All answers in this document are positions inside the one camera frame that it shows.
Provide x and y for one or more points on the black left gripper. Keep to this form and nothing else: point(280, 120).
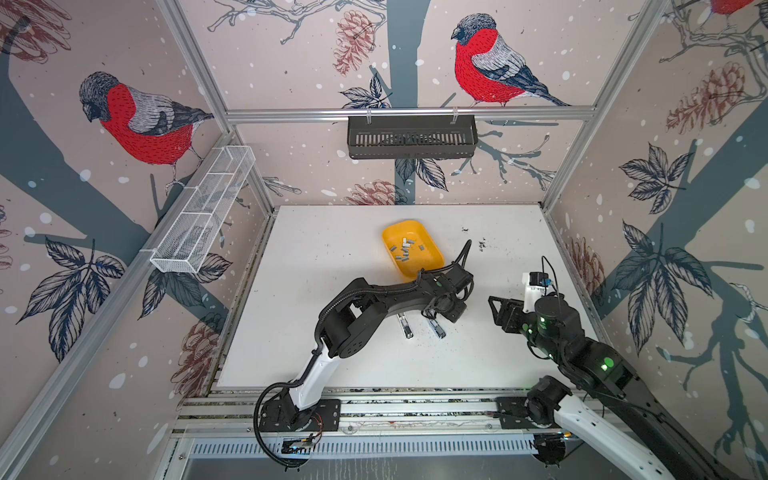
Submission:
point(455, 316)

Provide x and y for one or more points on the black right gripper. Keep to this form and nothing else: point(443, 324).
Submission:
point(511, 306)

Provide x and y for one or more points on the white stapler top part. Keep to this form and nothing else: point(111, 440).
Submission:
point(408, 332)

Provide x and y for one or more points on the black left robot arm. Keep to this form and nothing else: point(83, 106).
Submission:
point(351, 319)

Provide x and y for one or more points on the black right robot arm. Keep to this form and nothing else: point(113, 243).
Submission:
point(604, 401)

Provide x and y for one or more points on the yellow plastic tray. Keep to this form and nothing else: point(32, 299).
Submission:
point(422, 255)

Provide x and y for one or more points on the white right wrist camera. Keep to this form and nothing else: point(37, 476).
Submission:
point(535, 287)

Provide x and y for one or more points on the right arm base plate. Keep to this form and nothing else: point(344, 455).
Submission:
point(513, 414)

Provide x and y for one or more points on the aluminium mounting rail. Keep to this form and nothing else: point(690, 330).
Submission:
point(400, 425)

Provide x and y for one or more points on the black wire basket shelf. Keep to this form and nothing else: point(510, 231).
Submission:
point(412, 137)

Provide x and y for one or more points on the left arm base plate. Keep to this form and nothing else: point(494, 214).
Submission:
point(281, 415)

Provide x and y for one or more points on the white wire mesh shelf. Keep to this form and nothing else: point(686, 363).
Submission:
point(193, 232)

